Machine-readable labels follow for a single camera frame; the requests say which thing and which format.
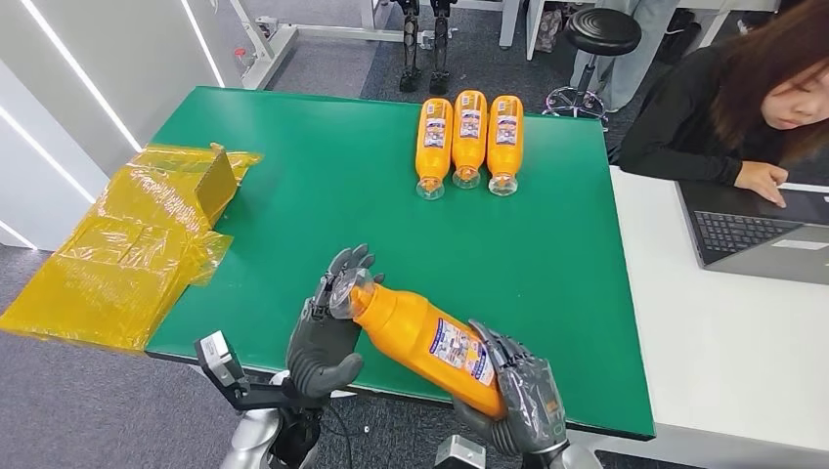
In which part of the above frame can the white metal stand frame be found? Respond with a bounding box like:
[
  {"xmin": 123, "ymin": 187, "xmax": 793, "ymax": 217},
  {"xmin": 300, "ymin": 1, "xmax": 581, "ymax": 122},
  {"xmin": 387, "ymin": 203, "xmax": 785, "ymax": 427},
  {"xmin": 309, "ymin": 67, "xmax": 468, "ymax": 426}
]
[{"xmin": 230, "ymin": 0, "xmax": 455, "ymax": 91}]

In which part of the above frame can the black round stool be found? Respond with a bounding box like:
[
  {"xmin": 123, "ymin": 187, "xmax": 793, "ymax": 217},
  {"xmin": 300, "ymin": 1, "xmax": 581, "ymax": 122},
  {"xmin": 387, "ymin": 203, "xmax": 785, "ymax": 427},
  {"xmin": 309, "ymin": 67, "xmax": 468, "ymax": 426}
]
[{"xmin": 543, "ymin": 7, "xmax": 643, "ymax": 124}]

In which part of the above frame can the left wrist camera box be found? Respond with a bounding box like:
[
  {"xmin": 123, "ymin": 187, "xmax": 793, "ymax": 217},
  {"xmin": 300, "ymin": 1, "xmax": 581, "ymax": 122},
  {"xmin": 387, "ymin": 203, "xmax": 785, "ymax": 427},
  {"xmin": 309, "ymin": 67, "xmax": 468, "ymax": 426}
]
[{"xmin": 194, "ymin": 330, "xmax": 252, "ymax": 398}]

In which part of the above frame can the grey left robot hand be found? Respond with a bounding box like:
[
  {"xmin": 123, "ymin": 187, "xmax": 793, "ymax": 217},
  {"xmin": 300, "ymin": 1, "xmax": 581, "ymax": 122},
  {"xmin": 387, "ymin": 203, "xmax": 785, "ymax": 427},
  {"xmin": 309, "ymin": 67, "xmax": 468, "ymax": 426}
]
[{"xmin": 285, "ymin": 243, "xmax": 386, "ymax": 400}]

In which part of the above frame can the black robot leg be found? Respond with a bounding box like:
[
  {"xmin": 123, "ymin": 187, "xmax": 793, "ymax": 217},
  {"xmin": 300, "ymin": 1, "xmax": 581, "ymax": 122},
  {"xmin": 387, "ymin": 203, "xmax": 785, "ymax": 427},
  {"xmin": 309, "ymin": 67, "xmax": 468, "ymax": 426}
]
[
  {"xmin": 427, "ymin": 0, "xmax": 454, "ymax": 97},
  {"xmin": 397, "ymin": 0, "xmax": 423, "ymax": 94}
]

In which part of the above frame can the wall light strip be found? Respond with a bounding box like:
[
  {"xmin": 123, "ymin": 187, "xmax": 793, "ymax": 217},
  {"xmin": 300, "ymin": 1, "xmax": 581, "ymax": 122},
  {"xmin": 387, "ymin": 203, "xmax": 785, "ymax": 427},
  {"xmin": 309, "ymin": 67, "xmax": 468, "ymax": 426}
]
[
  {"xmin": 180, "ymin": 0, "xmax": 227, "ymax": 89},
  {"xmin": 19, "ymin": 0, "xmax": 144, "ymax": 154},
  {"xmin": 0, "ymin": 106, "xmax": 98, "ymax": 206}
]

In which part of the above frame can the standing person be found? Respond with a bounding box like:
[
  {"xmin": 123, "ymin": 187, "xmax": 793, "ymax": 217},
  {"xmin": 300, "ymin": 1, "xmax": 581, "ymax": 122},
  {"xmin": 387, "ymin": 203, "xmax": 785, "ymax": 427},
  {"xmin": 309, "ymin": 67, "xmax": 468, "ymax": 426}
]
[{"xmin": 569, "ymin": 0, "xmax": 678, "ymax": 112}]

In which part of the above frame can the yellow plastic wrapped box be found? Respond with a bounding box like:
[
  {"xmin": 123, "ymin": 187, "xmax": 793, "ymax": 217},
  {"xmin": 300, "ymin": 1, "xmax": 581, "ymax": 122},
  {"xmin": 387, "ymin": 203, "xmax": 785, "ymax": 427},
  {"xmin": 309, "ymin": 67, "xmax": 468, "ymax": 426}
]
[{"xmin": 0, "ymin": 142, "xmax": 264, "ymax": 354}]

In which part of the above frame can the person at laptop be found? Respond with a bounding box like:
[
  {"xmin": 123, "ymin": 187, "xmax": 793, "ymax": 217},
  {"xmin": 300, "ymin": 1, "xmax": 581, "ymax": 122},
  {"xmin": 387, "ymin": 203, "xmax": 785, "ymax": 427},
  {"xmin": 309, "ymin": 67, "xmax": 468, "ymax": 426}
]
[{"xmin": 615, "ymin": 0, "xmax": 829, "ymax": 210}]

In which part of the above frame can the grey laptop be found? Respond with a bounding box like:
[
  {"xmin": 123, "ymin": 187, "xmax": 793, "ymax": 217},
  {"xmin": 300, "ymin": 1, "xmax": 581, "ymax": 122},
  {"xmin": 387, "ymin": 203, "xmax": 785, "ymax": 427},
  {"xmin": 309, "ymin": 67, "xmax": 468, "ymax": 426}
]
[{"xmin": 675, "ymin": 180, "xmax": 829, "ymax": 287}]

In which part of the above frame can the patterned bag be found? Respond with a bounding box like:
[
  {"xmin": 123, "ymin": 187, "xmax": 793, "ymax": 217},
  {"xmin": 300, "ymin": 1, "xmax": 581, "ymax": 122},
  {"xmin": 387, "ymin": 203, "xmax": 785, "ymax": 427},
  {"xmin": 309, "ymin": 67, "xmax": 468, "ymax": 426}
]
[{"xmin": 534, "ymin": 6, "xmax": 565, "ymax": 55}]

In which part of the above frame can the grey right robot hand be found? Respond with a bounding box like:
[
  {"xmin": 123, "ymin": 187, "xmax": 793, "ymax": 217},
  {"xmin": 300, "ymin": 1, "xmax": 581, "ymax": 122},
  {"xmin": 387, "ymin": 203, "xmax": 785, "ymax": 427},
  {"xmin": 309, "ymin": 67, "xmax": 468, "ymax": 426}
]
[{"xmin": 452, "ymin": 319, "xmax": 571, "ymax": 457}]

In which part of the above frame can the orange bottle with clear cap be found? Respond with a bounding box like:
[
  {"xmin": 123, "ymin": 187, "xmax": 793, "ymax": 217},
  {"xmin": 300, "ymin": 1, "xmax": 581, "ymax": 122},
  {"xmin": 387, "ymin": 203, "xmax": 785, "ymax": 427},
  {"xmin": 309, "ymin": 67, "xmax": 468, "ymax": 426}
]
[
  {"xmin": 328, "ymin": 268, "xmax": 507, "ymax": 421},
  {"xmin": 486, "ymin": 94, "xmax": 525, "ymax": 197},
  {"xmin": 414, "ymin": 97, "xmax": 455, "ymax": 202},
  {"xmin": 451, "ymin": 89, "xmax": 489, "ymax": 191}
]

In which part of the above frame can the green table mat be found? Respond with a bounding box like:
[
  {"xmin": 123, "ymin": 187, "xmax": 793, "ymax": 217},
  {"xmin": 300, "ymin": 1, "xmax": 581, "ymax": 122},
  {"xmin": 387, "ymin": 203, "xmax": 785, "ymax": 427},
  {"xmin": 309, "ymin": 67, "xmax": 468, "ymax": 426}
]
[{"xmin": 143, "ymin": 85, "xmax": 657, "ymax": 443}]

